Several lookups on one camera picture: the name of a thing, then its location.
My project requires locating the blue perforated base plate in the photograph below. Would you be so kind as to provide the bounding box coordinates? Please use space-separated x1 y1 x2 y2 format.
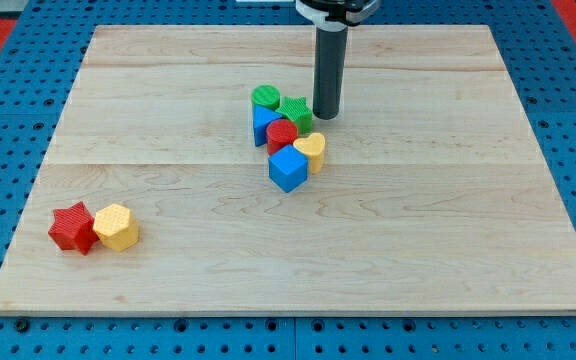
0 1 576 359

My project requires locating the blue triangle block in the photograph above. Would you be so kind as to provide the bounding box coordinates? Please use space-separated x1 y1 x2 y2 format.
253 105 282 147

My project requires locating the black white robot arm flange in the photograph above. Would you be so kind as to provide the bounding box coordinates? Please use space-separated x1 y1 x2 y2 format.
295 0 381 32

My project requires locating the light wooden board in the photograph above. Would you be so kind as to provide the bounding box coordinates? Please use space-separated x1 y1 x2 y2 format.
0 25 576 317

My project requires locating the yellow heart block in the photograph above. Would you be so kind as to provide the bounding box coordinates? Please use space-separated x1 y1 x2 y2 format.
293 132 326 174

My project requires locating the blue cube block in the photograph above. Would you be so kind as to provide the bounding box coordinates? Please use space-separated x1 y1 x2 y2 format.
268 145 308 193

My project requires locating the green cylinder block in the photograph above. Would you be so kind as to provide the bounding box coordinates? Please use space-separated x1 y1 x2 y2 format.
251 84 281 110

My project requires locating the green star block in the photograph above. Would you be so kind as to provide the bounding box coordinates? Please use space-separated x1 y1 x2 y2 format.
276 96 313 135

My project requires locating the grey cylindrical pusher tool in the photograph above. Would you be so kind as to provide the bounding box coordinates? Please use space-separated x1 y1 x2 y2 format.
313 27 348 120

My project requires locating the red star block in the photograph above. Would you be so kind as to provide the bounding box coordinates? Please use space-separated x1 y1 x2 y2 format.
48 201 99 255

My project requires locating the yellow hexagon block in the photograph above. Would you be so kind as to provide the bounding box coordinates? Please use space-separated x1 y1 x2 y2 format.
93 204 139 252

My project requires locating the red cylinder block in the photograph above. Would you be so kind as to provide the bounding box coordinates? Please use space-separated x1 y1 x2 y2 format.
266 119 298 155

